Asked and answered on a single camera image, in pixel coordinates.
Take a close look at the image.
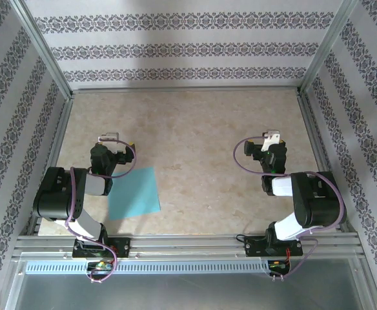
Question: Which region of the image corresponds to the light blue paper sheet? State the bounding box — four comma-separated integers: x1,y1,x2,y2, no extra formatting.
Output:
107,166,162,221

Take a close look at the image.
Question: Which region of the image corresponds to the grey metal sheet panel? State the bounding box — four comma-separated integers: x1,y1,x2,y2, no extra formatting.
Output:
4,258,377,310

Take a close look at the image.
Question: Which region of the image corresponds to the small electronics board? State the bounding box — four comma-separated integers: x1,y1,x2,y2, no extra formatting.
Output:
87,261,114,271
267,260,291,271

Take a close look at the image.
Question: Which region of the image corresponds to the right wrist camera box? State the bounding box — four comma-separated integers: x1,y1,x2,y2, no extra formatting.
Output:
261,129,280,152

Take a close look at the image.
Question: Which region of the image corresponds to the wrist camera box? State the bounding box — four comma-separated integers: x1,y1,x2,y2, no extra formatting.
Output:
97,131,120,143
261,129,280,152

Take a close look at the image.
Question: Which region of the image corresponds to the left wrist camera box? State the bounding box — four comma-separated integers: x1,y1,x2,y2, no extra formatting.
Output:
97,131,120,143

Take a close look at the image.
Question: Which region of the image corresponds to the aluminium side rail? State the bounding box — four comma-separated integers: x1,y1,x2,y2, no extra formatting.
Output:
26,93,75,236
296,90,351,233

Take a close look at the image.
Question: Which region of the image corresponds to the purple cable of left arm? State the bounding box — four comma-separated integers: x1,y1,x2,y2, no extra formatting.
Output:
65,137,138,284

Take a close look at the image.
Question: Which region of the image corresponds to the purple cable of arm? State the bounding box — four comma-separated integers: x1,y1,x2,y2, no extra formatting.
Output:
233,136,346,282
65,137,138,284

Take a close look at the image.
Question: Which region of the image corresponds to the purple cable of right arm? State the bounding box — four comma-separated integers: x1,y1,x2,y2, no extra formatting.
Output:
233,136,346,282

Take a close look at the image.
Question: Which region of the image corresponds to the aluminium rail below patterned wall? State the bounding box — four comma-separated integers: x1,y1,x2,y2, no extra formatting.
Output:
70,85,302,95

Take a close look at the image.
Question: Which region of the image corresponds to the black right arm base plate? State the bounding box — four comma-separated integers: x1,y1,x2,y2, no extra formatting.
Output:
243,236,305,258

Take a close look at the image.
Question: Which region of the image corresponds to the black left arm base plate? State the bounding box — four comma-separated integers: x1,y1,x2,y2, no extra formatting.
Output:
72,237,132,259

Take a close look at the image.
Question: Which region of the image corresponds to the long aluminium base rail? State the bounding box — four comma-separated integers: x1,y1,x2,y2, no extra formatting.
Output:
11,234,367,261

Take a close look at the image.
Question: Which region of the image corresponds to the aluminium corner post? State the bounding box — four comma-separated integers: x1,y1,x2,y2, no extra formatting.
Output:
9,0,75,99
298,0,360,96

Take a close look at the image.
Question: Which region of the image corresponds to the slotted grey cable duct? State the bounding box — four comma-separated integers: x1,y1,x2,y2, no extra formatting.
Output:
25,260,272,275

